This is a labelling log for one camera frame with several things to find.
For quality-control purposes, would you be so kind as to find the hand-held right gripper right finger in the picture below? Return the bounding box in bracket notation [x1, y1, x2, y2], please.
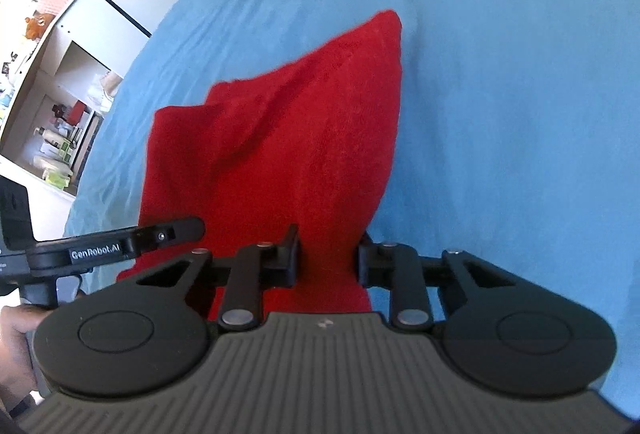
[357, 231, 518, 330]

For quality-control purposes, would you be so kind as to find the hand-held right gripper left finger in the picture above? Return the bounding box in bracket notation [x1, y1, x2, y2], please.
[116, 224, 303, 330]

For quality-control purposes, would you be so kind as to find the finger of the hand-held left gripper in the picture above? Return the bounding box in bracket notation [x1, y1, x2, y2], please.
[134, 216, 206, 256]

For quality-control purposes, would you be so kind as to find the red sweater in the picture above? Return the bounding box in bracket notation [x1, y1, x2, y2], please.
[116, 9, 403, 322]

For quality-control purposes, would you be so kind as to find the person's left hand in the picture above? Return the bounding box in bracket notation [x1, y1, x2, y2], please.
[0, 304, 53, 402]

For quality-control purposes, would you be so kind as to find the green toiletry pack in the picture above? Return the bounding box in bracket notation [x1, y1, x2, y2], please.
[42, 166, 71, 190]

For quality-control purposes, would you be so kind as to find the red box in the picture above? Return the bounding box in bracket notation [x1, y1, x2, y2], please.
[65, 101, 92, 127]

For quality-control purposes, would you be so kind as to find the white bag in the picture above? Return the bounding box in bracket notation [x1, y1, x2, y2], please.
[87, 70, 123, 115]

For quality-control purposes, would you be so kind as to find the blue bed sheet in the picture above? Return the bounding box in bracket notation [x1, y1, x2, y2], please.
[62, 0, 640, 417]

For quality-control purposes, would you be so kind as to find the white shelf unit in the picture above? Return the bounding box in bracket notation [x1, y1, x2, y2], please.
[0, 0, 126, 245]

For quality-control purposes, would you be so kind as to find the orange plush toy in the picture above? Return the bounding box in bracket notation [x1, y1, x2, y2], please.
[25, 13, 56, 41]

